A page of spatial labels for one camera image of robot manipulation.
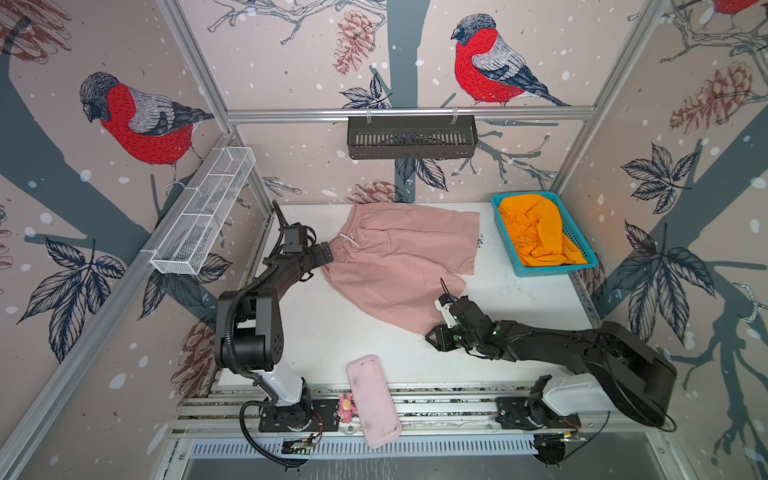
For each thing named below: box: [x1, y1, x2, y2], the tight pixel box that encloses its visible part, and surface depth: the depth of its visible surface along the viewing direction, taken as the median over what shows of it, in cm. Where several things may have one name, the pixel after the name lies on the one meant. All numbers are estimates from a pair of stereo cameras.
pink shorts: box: [322, 203, 479, 335], surface depth 104 cm
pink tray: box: [346, 355, 401, 449], surface depth 76 cm
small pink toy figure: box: [338, 393, 357, 422], surface depth 74 cm
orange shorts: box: [498, 194, 588, 267], surface depth 107 cm
